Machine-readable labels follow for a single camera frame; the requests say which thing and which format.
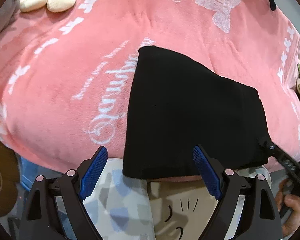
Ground pink printed blanket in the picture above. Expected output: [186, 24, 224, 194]
[0, 0, 300, 183]

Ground blue cloth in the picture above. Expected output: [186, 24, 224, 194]
[19, 155, 53, 198]

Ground beige cloth with drawn lines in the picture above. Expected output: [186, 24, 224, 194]
[147, 177, 221, 240]

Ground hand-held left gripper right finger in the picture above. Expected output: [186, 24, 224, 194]
[192, 144, 283, 240]

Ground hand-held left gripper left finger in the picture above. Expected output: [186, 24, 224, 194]
[19, 145, 108, 240]

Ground brown round wooden disc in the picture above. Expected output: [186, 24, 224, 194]
[0, 140, 19, 218]

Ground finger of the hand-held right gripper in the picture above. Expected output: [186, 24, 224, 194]
[258, 137, 300, 201]

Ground grey plush pillow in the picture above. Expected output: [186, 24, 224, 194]
[0, 0, 25, 28]

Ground black pants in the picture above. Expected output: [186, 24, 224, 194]
[122, 45, 270, 181]

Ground person's right hand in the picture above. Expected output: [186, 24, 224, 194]
[276, 180, 300, 237]

